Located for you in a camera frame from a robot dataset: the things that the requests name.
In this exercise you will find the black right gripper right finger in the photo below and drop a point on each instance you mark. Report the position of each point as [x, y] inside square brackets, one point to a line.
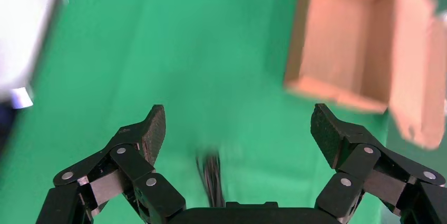
[363, 166]

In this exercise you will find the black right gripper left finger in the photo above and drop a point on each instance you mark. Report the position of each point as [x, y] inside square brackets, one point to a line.
[139, 166]

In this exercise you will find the brown cardboard box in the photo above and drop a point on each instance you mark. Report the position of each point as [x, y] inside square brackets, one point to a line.
[331, 41]

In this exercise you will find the green tablecloth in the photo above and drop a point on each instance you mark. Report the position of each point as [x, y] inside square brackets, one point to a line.
[192, 58]

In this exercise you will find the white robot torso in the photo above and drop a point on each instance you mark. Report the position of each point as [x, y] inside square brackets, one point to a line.
[21, 23]

